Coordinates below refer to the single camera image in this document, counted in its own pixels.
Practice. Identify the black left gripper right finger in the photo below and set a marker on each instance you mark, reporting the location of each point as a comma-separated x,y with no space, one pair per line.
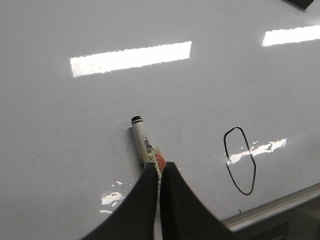
183,216

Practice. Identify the white whiteboard marker pen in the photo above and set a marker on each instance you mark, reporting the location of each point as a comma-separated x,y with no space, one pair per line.
146,151

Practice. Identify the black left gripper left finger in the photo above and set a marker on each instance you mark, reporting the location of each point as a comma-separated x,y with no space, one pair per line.
134,218

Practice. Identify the white glossy whiteboard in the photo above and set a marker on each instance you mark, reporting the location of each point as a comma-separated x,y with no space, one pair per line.
228,90

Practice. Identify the dark object at top edge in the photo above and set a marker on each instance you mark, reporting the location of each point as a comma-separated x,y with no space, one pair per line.
302,4

